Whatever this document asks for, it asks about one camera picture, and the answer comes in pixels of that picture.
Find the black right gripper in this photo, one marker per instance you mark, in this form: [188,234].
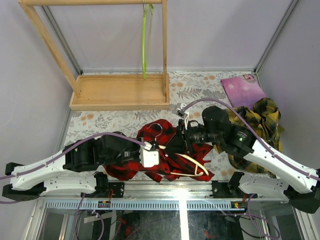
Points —
[179,143]

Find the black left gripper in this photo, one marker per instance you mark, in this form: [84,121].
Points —
[135,155]

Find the cream wooden hanger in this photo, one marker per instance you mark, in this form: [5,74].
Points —
[175,165]

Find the red black plaid shirt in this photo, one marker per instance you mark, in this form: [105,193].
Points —
[126,171]

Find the yellow black plaid shirt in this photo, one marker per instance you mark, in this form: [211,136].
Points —
[264,120]

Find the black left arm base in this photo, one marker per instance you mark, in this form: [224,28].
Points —
[112,190]

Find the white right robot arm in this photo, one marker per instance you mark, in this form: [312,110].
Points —
[295,183]

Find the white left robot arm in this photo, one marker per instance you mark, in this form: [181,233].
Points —
[77,169]

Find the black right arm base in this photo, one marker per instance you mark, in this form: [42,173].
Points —
[225,190]

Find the green hanger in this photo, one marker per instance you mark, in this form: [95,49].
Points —
[145,47]

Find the floral table mat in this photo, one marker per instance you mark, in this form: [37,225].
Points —
[185,87]

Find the wooden clothes rack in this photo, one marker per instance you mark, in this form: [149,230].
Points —
[109,92]

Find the purple folded cloth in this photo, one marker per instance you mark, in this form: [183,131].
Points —
[243,90]

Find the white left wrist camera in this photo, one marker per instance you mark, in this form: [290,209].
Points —
[149,155]

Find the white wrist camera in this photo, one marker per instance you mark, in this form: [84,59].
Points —
[149,155]
[183,113]

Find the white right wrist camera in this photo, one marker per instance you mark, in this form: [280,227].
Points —
[183,113]

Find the aluminium front rail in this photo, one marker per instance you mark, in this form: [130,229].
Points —
[180,190]

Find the perforated cable duct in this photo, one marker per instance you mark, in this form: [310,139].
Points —
[162,205]

